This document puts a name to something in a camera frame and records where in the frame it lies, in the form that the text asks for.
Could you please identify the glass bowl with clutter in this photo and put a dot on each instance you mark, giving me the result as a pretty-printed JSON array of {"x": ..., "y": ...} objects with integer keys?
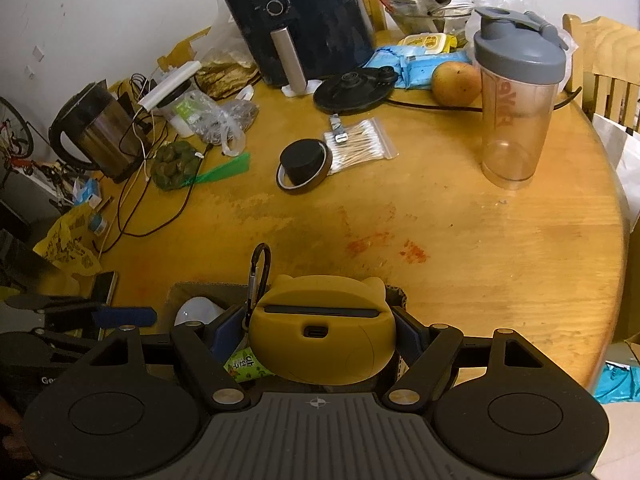
[{"x": 416, "y": 16}]

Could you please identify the clear plastic bag of seeds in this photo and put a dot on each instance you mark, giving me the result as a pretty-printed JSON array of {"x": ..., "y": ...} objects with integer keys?
[{"x": 226, "y": 124}]

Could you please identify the black kettle base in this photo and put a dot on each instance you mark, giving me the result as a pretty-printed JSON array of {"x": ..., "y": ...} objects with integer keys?
[{"x": 355, "y": 92}]

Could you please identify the stainless steel electric kettle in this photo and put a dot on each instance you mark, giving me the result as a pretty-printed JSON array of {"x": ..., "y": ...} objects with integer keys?
[{"x": 93, "y": 131}]

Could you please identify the dark blue air fryer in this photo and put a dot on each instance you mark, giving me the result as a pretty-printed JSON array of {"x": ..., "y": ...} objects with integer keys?
[{"x": 296, "y": 41}]

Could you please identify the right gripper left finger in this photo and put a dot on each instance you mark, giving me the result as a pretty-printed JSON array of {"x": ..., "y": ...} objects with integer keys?
[{"x": 202, "y": 350}]

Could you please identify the small teal jar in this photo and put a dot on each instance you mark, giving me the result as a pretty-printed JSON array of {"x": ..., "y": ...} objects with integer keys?
[{"x": 97, "y": 224}]

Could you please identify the white tub with green label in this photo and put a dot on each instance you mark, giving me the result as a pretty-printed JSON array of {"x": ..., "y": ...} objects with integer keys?
[{"x": 185, "y": 108}]

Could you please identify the bag of cotton swabs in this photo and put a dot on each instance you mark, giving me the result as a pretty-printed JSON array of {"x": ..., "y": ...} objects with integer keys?
[{"x": 367, "y": 142}]

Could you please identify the yellow wipes pack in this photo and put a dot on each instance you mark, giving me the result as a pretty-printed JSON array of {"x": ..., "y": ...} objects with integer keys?
[{"x": 431, "y": 42}]

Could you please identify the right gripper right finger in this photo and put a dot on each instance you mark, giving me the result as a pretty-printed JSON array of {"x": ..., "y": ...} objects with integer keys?
[{"x": 429, "y": 352}]

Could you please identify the bicycle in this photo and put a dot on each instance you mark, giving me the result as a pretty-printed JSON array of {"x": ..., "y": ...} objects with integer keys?
[{"x": 17, "y": 143}]

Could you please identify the orange fruit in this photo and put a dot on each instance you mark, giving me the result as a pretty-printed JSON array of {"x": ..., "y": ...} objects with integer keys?
[{"x": 456, "y": 84}]

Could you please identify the blue wet wipes pack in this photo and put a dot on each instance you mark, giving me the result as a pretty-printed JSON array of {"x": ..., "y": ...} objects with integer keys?
[{"x": 414, "y": 66}]

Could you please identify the clear shaker bottle grey lid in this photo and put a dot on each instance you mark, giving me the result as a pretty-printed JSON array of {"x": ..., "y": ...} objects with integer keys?
[{"x": 522, "y": 61}]

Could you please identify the yellow cat-shaped case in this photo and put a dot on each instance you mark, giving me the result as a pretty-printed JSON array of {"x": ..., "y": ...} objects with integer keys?
[{"x": 323, "y": 329}]

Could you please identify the wooden chair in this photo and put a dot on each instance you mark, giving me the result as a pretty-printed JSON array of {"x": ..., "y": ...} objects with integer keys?
[{"x": 605, "y": 69}]

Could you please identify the white computer mouse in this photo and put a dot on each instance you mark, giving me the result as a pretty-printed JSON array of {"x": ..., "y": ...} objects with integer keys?
[{"x": 198, "y": 309}]

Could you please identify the marble pattern nail clipper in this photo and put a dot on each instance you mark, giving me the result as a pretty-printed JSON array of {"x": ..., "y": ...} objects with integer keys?
[{"x": 340, "y": 134}]

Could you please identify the white long handheld device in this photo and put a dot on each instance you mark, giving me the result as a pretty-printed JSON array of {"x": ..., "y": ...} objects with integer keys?
[{"x": 169, "y": 84}]

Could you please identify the black smartphone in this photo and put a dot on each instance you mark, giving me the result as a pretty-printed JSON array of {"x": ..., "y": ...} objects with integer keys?
[{"x": 103, "y": 291}]

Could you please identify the blue tissue box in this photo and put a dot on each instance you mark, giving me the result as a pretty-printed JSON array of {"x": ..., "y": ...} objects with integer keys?
[{"x": 87, "y": 192}]

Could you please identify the green net bag of nuts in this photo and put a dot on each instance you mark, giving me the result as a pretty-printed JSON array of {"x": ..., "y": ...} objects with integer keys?
[{"x": 179, "y": 165}]

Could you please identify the yellow plastic bag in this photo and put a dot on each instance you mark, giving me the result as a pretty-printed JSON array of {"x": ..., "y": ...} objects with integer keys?
[{"x": 67, "y": 244}]

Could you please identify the green cream tube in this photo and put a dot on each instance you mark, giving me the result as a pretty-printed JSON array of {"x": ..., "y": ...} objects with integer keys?
[{"x": 243, "y": 366}]

